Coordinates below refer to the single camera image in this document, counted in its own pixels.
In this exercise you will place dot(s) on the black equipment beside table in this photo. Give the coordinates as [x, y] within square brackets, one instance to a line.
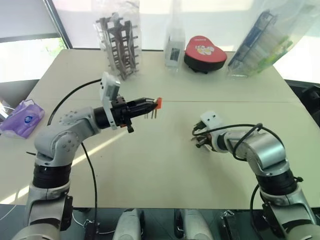
[308, 95]

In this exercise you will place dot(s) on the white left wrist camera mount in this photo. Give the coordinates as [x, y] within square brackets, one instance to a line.
[108, 86]

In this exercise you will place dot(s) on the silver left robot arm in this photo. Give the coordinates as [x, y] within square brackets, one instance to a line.
[53, 145]

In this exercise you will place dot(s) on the clear bag with blue case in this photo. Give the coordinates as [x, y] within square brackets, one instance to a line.
[262, 47]

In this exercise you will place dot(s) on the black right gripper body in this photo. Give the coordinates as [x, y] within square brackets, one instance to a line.
[207, 138]

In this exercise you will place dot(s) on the bagged brown toy tracks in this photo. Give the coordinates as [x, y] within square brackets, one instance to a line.
[122, 45]

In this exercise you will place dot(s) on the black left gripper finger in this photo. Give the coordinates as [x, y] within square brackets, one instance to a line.
[146, 108]
[146, 100]

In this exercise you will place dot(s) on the red heart-shaped tin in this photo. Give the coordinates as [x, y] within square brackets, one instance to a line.
[203, 53]

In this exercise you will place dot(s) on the black bracket block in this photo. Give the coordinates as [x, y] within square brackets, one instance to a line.
[227, 226]
[92, 230]

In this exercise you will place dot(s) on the long dark hex key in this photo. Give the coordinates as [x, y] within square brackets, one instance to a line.
[155, 114]

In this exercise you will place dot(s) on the small black stick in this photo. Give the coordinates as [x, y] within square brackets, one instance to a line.
[30, 153]

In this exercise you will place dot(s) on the orange hex key holder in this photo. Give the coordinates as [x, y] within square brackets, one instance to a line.
[159, 103]

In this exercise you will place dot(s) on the purple tissue pack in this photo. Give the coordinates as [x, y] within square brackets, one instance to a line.
[22, 120]

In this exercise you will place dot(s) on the silver rounded robot leg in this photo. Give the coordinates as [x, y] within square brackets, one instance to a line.
[128, 225]
[195, 225]

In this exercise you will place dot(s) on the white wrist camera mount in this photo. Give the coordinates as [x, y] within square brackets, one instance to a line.
[212, 120]
[108, 86]

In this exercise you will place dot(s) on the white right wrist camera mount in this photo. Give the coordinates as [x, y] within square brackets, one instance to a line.
[212, 120]

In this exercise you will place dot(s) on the medium dark hex key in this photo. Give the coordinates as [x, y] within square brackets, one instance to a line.
[150, 116]

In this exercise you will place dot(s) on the dark window frame post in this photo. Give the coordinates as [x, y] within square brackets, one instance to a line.
[60, 23]

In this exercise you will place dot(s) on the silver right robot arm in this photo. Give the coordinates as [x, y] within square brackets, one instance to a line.
[265, 150]

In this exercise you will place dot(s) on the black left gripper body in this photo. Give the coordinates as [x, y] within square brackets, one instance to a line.
[122, 111]

